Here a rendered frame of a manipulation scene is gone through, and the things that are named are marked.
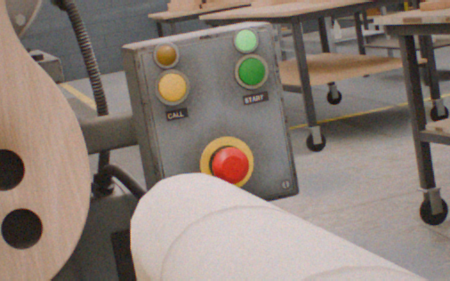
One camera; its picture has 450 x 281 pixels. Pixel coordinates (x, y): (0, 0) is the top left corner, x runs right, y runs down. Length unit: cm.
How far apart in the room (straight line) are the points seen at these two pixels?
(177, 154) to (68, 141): 22
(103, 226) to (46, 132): 42
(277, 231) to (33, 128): 78
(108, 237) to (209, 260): 117
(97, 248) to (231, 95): 32
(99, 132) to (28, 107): 30
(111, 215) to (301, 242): 119
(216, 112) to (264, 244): 98
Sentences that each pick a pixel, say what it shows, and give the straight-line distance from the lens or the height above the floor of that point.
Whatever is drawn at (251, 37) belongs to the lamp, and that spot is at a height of 111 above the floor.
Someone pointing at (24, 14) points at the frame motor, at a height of 118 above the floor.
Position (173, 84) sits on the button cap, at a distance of 115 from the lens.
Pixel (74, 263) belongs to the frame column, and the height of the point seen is 86.
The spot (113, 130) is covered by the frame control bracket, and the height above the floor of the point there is 102.
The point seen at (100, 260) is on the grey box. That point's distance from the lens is 138.
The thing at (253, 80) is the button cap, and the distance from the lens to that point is 117.
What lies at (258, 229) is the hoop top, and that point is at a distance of 20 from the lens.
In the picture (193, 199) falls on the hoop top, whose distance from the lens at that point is 24.
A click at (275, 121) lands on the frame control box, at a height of 101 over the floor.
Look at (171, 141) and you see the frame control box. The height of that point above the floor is 101.
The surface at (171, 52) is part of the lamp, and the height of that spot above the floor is 111.
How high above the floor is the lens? 118
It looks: 9 degrees down
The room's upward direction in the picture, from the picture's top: 10 degrees counter-clockwise
